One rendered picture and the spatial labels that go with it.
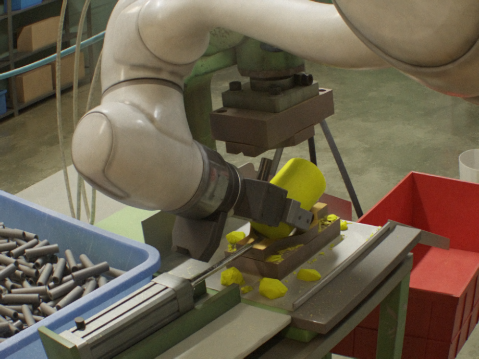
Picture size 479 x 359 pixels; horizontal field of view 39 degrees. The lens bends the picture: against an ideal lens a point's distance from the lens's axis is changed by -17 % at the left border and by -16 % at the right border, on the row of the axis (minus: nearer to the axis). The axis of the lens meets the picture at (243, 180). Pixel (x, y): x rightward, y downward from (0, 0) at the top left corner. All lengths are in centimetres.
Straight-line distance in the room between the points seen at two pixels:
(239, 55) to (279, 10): 35
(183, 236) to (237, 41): 26
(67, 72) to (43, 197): 537
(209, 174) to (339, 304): 25
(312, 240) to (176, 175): 32
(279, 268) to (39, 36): 576
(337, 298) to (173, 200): 27
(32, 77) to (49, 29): 49
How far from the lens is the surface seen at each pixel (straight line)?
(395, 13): 29
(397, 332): 126
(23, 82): 660
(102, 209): 149
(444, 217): 208
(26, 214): 133
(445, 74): 30
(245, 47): 101
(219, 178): 91
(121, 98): 85
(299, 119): 103
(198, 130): 115
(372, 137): 472
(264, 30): 69
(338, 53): 62
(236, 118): 100
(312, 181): 111
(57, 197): 159
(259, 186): 96
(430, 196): 207
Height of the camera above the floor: 151
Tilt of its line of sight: 21 degrees down
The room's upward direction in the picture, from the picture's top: 6 degrees counter-clockwise
